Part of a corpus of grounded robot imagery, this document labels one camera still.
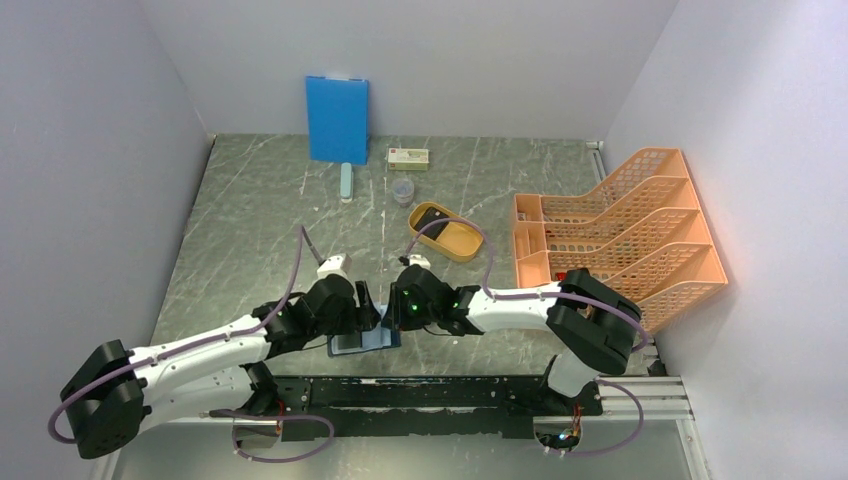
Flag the dark blue card holder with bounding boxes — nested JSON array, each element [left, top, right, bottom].
[[327, 305, 401, 357]]

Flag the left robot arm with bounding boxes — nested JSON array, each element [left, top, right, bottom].
[[60, 274, 381, 459]]

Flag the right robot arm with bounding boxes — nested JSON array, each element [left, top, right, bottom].
[[384, 265, 648, 414]]

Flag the black card in tray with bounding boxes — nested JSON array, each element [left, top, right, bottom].
[[415, 206, 449, 240]]

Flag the yellow oval tray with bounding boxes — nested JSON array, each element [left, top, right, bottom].
[[408, 202, 483, 263]]

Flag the small clear plastic cup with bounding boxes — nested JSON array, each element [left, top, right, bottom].
[[391, 178, 415, 208]]

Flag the light blue eraser stick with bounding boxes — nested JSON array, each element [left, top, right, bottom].
[[339, 162, 353, 203]]

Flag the small red white box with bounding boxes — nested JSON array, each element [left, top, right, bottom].
[[386, 148, 430, 171]]

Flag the blue board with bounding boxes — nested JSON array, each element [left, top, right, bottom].
[[305, 76, 369, 165]]

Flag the orange file organizer rack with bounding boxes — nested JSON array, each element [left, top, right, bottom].
[[512, 147, 728, 333]]

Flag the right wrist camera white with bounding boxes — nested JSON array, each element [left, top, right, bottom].
[[398, 254, 431, 270]]

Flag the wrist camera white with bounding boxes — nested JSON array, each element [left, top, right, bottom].
[[316, 254, 352, 281], [398, 254, 431, 270]]

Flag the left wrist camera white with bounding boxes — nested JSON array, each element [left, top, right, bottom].
[[316, 254, 352, 281]]

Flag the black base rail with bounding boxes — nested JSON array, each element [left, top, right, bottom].
[[230, 364, 603, 441]]

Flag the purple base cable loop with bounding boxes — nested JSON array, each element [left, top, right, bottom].
[[231, 411, 336, 464]]

